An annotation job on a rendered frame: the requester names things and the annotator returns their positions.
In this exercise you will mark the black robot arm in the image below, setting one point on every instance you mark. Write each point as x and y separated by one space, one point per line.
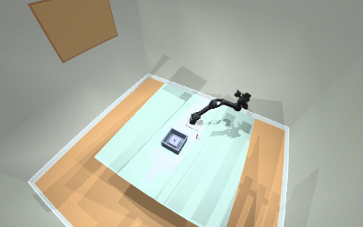
241 102

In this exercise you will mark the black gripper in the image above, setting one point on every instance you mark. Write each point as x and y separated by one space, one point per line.
238 94

